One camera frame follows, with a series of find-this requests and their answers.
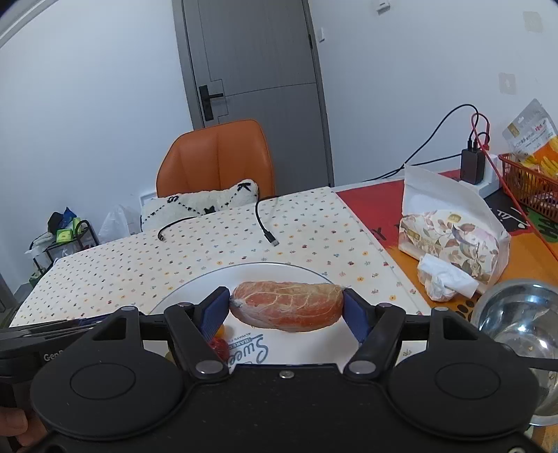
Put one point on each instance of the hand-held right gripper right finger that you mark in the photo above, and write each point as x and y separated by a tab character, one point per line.
355	316

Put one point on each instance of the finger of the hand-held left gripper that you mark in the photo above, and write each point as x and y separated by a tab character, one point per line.
43	329

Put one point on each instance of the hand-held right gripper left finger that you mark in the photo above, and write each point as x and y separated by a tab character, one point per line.
216	311

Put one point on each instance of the white plate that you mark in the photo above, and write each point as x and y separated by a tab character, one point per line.
270	272

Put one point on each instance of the pink pomelo segment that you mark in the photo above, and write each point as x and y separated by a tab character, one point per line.
287	305

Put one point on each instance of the person's left hand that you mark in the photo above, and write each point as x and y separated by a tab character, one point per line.
17	424

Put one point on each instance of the floral tablecloth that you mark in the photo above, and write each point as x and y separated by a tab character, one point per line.
174	252

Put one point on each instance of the white cloth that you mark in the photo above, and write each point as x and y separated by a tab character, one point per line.
41	243

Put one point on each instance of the green package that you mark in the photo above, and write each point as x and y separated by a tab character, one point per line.
65	235

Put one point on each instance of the crumpled white tissue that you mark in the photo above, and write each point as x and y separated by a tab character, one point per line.
444	278

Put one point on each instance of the black metal rack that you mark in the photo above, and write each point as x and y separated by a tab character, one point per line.
83	231

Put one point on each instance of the white pillow with black print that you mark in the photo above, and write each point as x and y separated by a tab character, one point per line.
183	209

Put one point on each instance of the black cloth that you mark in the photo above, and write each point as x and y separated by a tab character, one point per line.
56	221

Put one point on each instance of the red and orange mat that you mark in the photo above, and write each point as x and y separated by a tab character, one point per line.
375	209

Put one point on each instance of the blue bag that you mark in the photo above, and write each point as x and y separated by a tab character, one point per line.
69	212

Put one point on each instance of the floral tissue pack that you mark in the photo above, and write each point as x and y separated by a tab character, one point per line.
453	239

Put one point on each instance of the clear plastic bag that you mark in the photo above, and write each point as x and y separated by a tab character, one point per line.
117	222

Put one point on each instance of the white framed board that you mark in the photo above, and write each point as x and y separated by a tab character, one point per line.
146	197

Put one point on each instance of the orange chair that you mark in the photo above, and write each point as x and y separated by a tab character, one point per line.
209	161

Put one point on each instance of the white plastic bag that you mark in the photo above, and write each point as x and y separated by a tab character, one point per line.
436	187

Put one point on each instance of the metal bowl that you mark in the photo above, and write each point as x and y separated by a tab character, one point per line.
518	313

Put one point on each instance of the black charger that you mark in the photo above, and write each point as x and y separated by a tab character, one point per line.
473	167

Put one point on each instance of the white power strip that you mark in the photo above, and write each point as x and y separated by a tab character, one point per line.
490	183

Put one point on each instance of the red basket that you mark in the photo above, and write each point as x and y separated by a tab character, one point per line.
518	183

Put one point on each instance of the yellow snack bag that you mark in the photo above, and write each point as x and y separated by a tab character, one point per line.
529	130

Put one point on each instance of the grey door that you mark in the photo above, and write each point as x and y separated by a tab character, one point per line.
261	43

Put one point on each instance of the clear wall hook sticker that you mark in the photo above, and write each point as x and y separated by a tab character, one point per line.
507	82

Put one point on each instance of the white wall switch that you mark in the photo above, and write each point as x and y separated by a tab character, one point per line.
321	34

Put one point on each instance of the white wall box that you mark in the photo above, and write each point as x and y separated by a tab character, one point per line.
383	6

